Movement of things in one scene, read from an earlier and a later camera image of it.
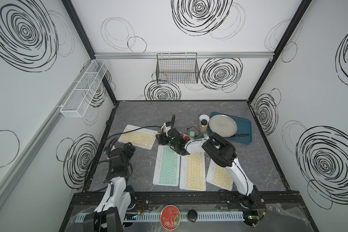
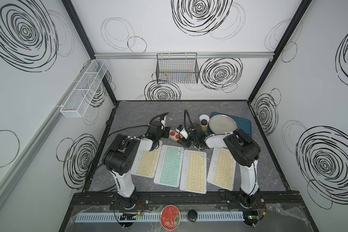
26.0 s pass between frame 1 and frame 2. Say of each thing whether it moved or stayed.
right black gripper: moved
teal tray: stayed
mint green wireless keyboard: stayed
